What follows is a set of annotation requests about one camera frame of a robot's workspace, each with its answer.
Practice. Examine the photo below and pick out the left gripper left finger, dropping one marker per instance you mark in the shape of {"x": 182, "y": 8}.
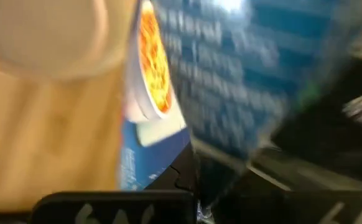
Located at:
{"x": 178, "y": 174}

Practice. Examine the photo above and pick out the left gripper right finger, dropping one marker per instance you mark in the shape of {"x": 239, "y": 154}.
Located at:
{"x": 224, "y": 183}

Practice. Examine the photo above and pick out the blue cereal box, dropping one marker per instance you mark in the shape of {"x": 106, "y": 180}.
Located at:
{"x": 230, "y": 77}

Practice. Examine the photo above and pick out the white ceramic bowl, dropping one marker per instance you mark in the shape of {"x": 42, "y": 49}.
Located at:
{"x": 44, "y": 34}

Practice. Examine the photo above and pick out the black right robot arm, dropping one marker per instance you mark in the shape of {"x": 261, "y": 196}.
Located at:
{"x": 324, "y": 133}

